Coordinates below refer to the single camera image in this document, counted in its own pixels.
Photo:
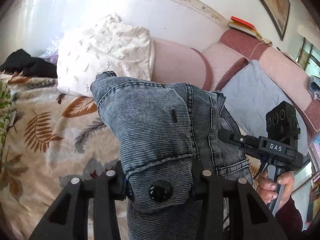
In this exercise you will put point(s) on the white patterned pillow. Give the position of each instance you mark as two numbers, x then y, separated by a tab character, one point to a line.
108	45

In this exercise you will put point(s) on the dark red sleeve forearm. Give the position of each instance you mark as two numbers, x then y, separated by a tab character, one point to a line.
290	221

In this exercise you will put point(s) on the cream leaf pattern blanket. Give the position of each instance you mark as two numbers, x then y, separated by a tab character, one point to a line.
55	137

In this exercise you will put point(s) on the clear purple plastic bag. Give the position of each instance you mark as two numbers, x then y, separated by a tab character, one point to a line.
50	56

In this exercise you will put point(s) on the red book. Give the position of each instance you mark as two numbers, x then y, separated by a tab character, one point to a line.
242	22

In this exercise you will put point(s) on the black camera box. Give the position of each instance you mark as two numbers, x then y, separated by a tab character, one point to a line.
282	123

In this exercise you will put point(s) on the light blue quilted cushion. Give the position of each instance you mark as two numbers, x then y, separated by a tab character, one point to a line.
250	95

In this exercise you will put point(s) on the grey washed denim pants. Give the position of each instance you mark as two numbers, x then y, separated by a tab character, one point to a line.
161	129

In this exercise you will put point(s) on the green white patterned quilt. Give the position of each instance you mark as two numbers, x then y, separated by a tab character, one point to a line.
5	112

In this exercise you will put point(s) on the black garment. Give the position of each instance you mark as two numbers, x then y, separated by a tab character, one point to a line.
20	61

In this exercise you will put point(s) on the person's right hand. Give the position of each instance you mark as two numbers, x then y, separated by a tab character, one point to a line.
267	188

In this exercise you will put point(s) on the pink maroon sofa backrest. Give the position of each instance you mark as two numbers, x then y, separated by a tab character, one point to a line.
234	49

